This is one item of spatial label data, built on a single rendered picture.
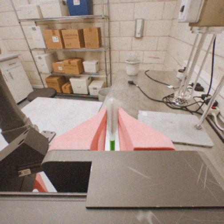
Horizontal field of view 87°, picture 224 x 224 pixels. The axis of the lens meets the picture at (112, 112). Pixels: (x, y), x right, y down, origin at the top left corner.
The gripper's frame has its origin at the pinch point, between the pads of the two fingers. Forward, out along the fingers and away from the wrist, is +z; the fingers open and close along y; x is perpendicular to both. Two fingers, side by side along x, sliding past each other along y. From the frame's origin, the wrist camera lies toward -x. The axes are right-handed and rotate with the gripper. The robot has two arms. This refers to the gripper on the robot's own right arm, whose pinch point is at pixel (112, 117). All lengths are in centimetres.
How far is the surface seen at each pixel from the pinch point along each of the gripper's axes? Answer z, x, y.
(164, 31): 226, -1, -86
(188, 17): 29.2, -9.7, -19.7
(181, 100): 29.4, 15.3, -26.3
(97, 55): 249, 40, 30
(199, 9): 28.9, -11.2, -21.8
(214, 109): 40, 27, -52
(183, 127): 30, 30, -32
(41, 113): 45, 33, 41
